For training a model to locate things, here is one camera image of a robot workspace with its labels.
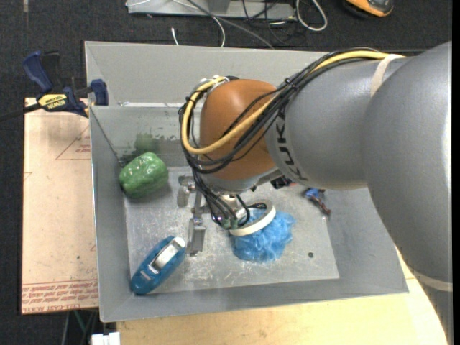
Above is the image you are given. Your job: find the small blue and red object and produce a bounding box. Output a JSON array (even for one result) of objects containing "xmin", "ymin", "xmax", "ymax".
[{"xmin": 303, "ymin": 188, "xmax": 332, "ymax": 216}]

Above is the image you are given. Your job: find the grey metal bin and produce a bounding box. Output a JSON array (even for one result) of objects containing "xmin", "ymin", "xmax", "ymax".
[{"xmin": 84, "ymin": 40, "xmax": 410, "ymax": 323}]

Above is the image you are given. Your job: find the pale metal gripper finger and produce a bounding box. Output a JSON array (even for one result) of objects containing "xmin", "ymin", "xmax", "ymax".
[
  {"xmin": 176, "ymin": 175, "xmax": 198, "ymax": 208},
  {"xmin": 186, "ymin": 216, "xmax": 207, "ymax": 257}
]

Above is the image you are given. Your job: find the green toy bell pepper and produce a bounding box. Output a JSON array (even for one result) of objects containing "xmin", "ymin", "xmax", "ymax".
[{"xmin": 118, "ymin": 151, "xmax": 170, "ymax": 200}]

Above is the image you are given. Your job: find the brown cardboard board, red print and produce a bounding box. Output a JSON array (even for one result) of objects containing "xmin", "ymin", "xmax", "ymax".
[{"xmin": 20, "ymin": 97, "xmax": 100, "ymax": 316}]

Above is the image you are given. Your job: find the black cylinder on white bracket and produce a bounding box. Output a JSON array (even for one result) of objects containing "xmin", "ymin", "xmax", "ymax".
[{"xmin": 228, "ymin": 175, "xmax": 294, "ymax": 238}]

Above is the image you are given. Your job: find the blue tape dispenser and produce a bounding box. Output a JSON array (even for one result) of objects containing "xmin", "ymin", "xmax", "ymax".
[{"xmin": 129, "ymin": 236, "xmax": 188, "ymax": 296}]

